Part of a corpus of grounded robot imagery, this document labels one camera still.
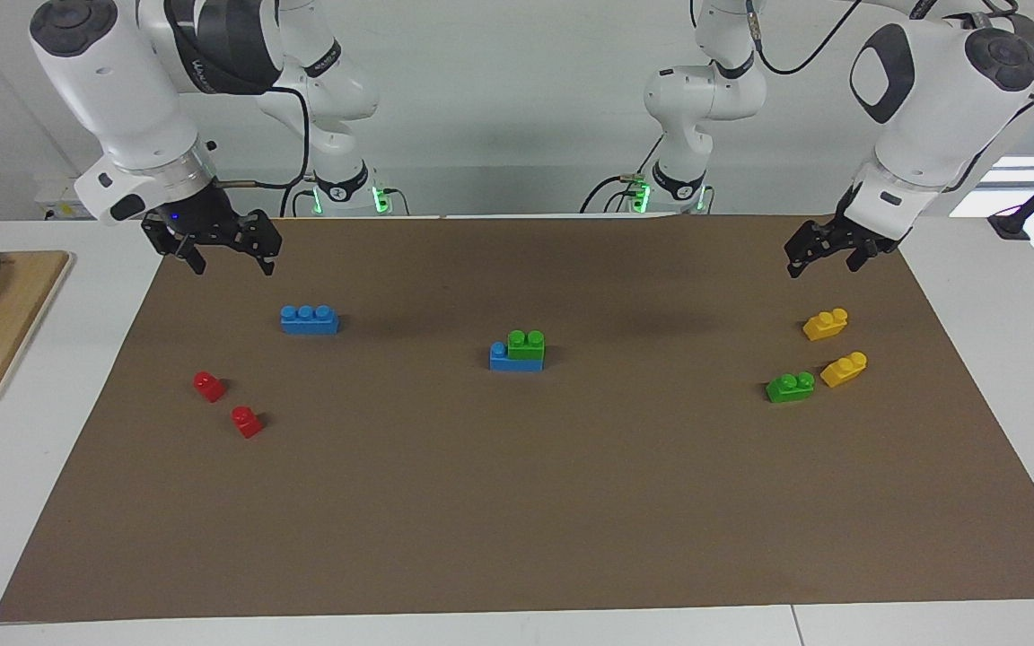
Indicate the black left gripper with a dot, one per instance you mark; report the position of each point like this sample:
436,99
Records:
849,235

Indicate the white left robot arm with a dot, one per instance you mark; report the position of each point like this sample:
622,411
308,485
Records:
921,117

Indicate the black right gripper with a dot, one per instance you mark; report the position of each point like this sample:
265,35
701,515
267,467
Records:
207,220

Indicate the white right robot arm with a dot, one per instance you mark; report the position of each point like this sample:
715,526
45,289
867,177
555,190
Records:
113,90

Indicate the green two-stud toy brick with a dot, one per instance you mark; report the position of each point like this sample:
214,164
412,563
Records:
528,348
789,388

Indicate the brown table mat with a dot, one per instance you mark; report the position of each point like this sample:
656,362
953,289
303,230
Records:
517,493

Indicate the blue three-stud toy brick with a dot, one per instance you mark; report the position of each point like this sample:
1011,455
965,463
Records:
309,321
517,364

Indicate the red one-stud toy brick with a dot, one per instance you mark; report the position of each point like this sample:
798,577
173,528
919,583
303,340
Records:
247,423
208,387

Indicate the white wall socket box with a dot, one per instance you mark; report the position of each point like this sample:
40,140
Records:
55,202

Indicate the yellow two-stud toy brick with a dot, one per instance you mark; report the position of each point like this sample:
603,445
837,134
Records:
843,371
824,326

